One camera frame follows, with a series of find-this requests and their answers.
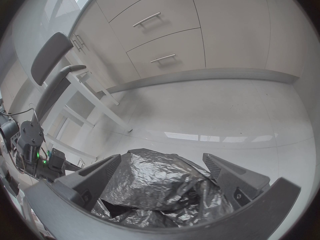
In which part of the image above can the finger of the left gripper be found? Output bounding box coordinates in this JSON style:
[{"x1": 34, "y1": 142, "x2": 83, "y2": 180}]
[{"x1": 64, "y1": 159, "x2": 84, "y2": 172}]

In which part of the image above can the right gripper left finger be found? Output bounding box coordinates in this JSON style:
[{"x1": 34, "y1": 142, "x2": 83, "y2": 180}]
[{"x1": 54, "y1": 154, "x2": 122, "y2": 212}]

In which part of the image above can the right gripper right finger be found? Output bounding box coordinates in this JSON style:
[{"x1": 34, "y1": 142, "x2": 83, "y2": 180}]
[{"x1": 202, "y1": 153, "x2": 271, "y2": 208}]

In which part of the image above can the black plastic bag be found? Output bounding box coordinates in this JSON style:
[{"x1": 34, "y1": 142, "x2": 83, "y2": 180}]
[{"x1": 91, "y1": 148, "x2": 235, "y2": 228}]

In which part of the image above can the grey padded white-framed chair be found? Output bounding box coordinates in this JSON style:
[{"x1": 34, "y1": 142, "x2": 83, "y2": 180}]
[{"x1": 30, "y1": 31, "x2": 133, "y2": 161}]

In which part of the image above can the beige cabinet with drawers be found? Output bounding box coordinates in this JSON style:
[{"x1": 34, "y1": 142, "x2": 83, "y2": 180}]
[{"x1": 67, "y1": 0, "x2": 309, "y2": 94}]

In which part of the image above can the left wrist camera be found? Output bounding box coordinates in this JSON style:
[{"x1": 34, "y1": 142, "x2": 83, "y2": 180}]
[{"x1": 47, "y1": 148, "x2": 66, "y2": 172}]

